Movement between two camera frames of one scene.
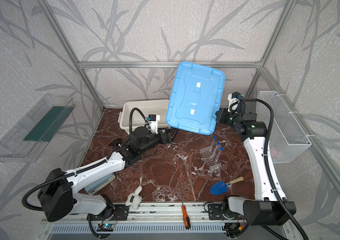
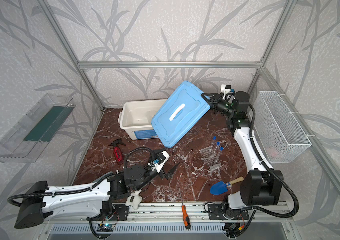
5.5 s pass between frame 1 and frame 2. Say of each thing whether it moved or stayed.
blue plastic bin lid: moved
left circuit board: stayed
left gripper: moved
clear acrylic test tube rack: stayed
